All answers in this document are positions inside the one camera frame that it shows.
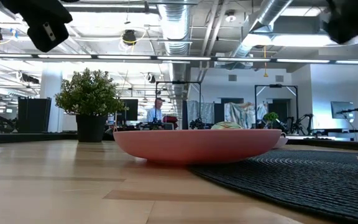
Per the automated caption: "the person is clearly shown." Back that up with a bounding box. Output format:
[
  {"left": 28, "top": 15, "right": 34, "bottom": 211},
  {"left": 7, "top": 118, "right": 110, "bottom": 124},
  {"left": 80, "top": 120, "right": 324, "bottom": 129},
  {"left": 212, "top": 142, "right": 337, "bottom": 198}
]
[{"left": 146, "top": 97, "right": 165, "bottom": 124}]

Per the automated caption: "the black background rig frame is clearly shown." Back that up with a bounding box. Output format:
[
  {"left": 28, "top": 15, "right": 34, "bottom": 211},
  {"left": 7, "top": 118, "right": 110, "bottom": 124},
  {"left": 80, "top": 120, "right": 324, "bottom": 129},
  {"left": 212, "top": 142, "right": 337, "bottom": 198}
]
[
  {"left": 154, "top": 80, "right": 203, "bottom": 129},
  {"left": 254, "top": 83, "right": 300, "bottom": 135}
]

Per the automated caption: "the patterned cover cloth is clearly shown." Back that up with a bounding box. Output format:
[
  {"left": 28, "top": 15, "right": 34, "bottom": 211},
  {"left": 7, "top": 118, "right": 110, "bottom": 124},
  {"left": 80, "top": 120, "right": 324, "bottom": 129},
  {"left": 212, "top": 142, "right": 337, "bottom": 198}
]
[{"left": 224, "top": 101, "right": 269, "bottom": 129}]

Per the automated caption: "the black cabinet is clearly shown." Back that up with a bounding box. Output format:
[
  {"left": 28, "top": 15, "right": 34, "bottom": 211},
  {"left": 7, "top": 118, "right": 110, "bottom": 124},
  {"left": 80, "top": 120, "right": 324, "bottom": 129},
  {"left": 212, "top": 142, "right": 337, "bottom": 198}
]
[{"left": 17, "top": 96, "right": 52, "bottom": 134}]

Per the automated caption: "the black computer monitor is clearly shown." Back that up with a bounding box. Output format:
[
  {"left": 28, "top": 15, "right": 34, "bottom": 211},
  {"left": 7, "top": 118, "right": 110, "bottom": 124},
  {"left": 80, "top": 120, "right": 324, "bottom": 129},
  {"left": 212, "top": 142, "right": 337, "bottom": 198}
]
[{"left": 119, "top": 98, "right": 139, "bottom": 122}]

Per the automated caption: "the small background green plant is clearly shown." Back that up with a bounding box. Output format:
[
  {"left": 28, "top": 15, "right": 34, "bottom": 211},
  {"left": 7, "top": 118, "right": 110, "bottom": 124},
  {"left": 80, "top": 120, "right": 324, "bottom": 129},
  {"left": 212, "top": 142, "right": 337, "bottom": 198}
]
[{"left": 262, "top": 111, "right": 280, "bottom": 129}]

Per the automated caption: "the artificial green plant black pot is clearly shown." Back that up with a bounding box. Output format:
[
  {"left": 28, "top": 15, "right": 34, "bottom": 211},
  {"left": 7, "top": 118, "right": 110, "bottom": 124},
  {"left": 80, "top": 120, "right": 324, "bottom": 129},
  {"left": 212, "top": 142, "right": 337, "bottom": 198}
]
[{"left": 54, "top": 67, "right": 127, "bottom": 144}]

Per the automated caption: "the dark woven table mat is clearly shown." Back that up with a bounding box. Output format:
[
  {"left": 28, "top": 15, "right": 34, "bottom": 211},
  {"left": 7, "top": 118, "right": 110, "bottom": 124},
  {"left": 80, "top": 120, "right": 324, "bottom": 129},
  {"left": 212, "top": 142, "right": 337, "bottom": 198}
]
[{"left": 187, "top": 149, "right": 358, "bottom": 224}]

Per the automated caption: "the silver corrugated ventilation duct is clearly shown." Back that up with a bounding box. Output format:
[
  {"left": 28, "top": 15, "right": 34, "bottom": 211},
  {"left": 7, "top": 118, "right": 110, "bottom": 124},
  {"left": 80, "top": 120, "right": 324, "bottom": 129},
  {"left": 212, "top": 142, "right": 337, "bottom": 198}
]
[{"left": 157, "top": 0, "right": 196, "bottom": 116}]

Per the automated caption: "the silver spiral ventilation duct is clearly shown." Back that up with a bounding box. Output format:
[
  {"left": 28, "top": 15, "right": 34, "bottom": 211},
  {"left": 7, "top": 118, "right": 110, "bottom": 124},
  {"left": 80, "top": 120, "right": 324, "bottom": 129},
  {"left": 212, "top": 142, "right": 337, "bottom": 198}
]
[{"left": 228, "top": 0, "right": 295, "bottom": 63}]

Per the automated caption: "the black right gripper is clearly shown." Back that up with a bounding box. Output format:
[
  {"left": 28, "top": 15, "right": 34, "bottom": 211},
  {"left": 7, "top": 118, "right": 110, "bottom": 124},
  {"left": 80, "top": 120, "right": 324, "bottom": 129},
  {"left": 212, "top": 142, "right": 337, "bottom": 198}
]
[{"left": 323, "top": 0, "right": 358, "bottom": 50}]

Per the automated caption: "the yellow hanging cord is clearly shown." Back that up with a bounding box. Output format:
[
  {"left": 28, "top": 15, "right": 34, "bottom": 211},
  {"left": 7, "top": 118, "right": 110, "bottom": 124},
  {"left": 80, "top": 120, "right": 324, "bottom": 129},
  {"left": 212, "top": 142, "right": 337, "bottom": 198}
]
[{"left": 262, "top": 45, "right": 270, "bottom": 78}]

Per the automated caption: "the white cup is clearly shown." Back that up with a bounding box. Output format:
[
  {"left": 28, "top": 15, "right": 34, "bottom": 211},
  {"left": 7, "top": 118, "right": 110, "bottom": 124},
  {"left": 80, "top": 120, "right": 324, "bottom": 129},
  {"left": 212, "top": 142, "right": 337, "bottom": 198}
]
[{"left": 272, "top": 131, "right": 290, "bottom": 150}]

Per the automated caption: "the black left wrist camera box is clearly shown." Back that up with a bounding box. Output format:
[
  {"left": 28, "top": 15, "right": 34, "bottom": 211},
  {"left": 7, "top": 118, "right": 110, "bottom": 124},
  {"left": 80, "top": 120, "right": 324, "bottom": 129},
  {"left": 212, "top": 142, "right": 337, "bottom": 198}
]
[{"left": 26, "top": 19, "right": 70, "bottom": 53}]

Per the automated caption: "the black ceiling cable reel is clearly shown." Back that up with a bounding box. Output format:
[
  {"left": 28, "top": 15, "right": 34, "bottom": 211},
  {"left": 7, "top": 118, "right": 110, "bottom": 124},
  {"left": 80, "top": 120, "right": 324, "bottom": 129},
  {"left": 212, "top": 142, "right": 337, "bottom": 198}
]
[{"left": 121, "top": 29, "right": 138, "bottom": 46}]

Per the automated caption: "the pink round plate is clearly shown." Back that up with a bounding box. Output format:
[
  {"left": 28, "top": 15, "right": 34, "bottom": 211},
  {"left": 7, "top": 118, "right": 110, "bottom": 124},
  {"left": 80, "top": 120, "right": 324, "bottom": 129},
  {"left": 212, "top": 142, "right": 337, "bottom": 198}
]
[{"left": 112, "top": 128, "right": 283, "bottom": 165}]

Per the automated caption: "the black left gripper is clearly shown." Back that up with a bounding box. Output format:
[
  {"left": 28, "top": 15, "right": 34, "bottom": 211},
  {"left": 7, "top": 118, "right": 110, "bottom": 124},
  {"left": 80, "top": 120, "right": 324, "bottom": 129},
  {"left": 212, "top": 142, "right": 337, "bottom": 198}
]
[{"left": 0, "top": 0, "right": 73, "bottom": 24}]

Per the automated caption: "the mint green frosted donut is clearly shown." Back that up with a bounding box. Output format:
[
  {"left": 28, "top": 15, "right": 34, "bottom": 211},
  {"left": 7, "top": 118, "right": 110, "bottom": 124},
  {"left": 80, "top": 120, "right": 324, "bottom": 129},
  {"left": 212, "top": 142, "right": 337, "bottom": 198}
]
[{"left": 210, "top": 121, "right": 244, "bottom": 130}]

